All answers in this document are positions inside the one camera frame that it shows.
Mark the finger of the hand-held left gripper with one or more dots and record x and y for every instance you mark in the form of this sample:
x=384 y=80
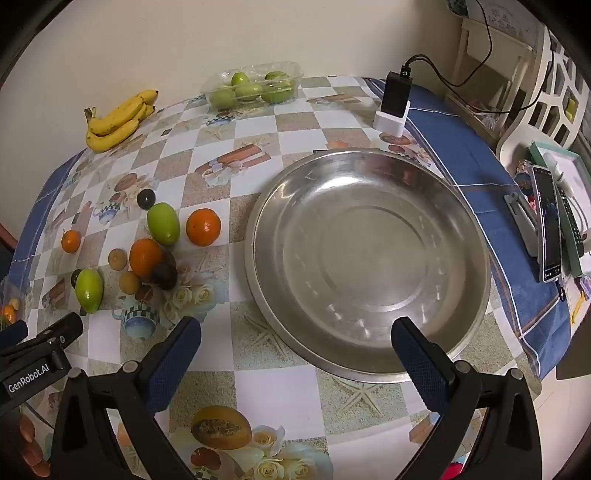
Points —
x=62 y=328
x=13 y=334

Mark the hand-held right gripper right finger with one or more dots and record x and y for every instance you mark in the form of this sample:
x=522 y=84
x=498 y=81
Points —
x=419 y=364

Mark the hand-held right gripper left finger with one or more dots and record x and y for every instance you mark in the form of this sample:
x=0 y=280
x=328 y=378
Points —
x=174 y=364

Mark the light green jujube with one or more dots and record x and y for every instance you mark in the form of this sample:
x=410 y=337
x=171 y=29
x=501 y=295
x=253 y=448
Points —
x=88 y=290

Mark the tan longan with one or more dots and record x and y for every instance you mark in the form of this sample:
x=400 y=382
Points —
x=129 y=282
x=117 y=258

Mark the small orange mandarin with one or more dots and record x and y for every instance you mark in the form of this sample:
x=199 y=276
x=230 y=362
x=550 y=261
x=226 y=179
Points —
x=71 y=240

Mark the dark purple plum with stem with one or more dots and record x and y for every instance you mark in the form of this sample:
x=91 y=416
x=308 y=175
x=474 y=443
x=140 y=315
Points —
x=165 y=274

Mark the large orange mandarin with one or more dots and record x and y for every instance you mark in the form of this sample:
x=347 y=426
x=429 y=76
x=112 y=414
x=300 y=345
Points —
x=203 y=226
x=144 y=256

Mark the large steel bowl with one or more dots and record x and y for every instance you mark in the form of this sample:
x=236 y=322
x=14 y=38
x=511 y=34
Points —
x=364 y=258

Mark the person's left hand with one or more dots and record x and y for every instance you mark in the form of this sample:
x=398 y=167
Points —
x=31 y=445

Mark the clear plastic bag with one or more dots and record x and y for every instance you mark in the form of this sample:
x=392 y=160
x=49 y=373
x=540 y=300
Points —
x=11 y=304

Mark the dark red-edged furniture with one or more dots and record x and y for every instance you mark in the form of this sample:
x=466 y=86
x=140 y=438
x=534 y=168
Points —
x=7 y=240

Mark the grey phone stand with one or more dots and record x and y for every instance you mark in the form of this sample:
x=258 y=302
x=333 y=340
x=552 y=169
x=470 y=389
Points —
x=524 y=221

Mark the black smartphone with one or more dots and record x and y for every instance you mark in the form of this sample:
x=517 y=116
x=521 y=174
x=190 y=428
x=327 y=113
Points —
x=549 y=221

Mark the bunch of yellow bananas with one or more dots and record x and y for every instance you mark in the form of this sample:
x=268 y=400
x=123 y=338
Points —
x=111 y=134

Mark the black remote control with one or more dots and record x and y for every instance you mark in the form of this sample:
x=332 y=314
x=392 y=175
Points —
x=570 y=217

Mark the small colourful container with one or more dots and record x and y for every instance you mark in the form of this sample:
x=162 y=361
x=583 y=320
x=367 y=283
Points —
x=524 y=173

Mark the white plastic bottle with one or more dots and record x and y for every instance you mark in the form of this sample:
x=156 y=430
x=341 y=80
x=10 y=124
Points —
x=556 y=170

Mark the green-edged white box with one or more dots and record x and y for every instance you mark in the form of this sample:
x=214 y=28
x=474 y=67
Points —
x=579 y=170

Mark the checkered printed tablecloth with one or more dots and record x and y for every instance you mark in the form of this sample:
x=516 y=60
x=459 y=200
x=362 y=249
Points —
x=295 y=124

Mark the clear plastic tray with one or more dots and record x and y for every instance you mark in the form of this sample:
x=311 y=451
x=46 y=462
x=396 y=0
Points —
x=217 y=85

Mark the white lattice plastic chair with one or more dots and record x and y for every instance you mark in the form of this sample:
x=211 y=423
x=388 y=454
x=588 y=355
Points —
x=549 y=83

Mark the white wooden rack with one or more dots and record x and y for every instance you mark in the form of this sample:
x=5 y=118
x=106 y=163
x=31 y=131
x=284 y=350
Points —
x=466 y=41

